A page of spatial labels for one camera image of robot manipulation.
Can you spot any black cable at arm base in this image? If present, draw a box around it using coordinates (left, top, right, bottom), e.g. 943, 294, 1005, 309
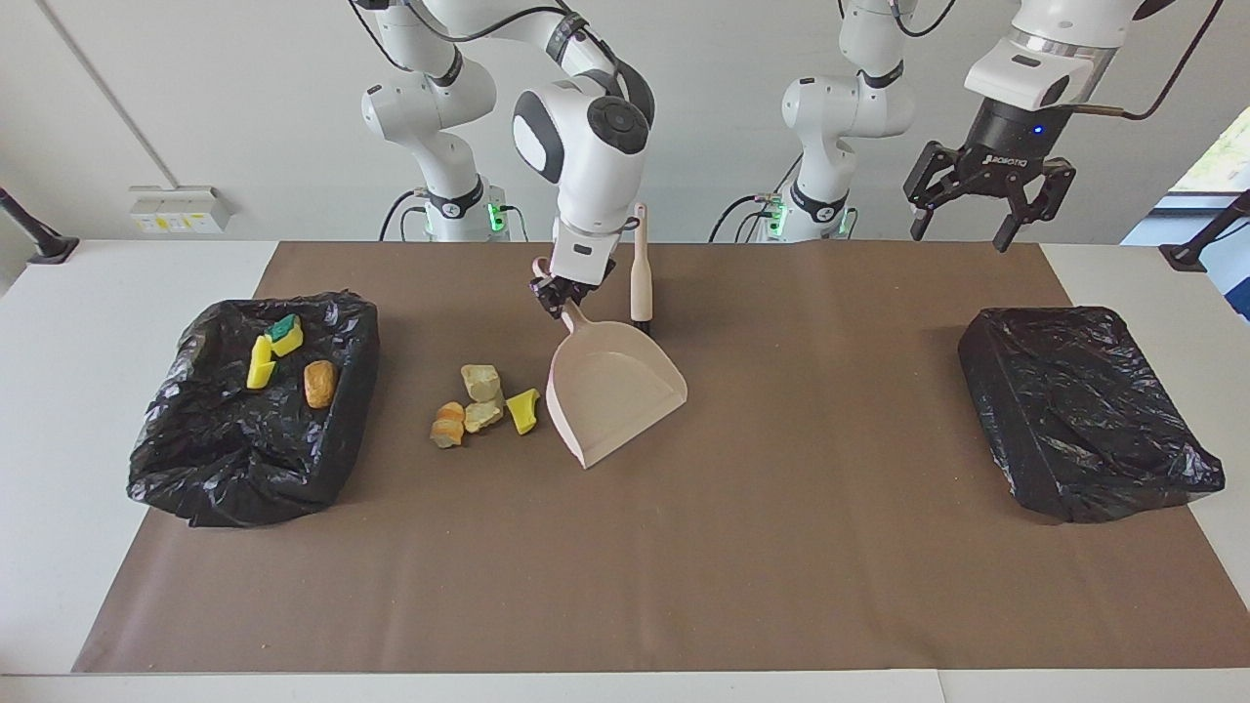
708, 193, 782, 243
379, 190, 423, 242

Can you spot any white wall socket box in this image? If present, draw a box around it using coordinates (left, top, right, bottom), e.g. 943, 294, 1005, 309
129, 186, 233, 235

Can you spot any white wall conduit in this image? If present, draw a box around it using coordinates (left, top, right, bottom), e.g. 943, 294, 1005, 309
37, 0, 179, 191

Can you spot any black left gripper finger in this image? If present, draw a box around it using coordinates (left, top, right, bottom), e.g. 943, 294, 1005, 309
991, 161, 1078, 254
903, 142, 969, 241

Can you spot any black cable along right arm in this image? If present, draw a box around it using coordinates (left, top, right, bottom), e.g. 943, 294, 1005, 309
347, 0, 587, 74

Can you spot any window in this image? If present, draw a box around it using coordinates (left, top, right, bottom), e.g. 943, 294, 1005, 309
1167, 103, 1250, 196

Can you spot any black camera stand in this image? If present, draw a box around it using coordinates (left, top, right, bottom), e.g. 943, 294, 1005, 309
1159, 190, 1250, 272
0, 187, 79, 265

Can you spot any blue object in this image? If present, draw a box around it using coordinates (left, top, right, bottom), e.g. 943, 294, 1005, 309
1211, 269, 1250, 323

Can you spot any brown paper table mat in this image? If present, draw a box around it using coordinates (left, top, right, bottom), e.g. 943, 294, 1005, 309
73, 241, 1250, 675

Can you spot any beige brush with black bristles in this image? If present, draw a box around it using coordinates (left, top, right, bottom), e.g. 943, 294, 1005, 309
630, 203, 658, 339

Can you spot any orange striped foam chunk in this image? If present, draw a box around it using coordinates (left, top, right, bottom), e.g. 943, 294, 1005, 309
431, 401, 467, 450

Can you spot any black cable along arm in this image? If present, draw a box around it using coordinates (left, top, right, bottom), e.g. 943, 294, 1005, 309
1074, 0, 1228, 121
347, 0, 587, 74

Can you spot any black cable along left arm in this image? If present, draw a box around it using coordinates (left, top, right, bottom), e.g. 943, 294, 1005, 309
1074, 0, 1228, 121

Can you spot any beige plastic dustpan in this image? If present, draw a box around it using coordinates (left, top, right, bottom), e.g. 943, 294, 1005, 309
532, 257, 688, 471

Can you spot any bin lined with black bag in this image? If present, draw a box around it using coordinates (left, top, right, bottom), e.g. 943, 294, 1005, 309
127, 290, 380, 529
957, 307, 1226, 524

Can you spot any black cable at right arm base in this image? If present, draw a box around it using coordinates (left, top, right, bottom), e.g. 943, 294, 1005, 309
379, 190, 423, 242

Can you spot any black cable at left arm base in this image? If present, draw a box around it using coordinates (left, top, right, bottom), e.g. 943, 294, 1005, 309
708, 193, 782, 243

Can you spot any green and yellow sponge piece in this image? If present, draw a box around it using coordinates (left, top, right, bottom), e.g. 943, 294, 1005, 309
265, 313, 305, 358

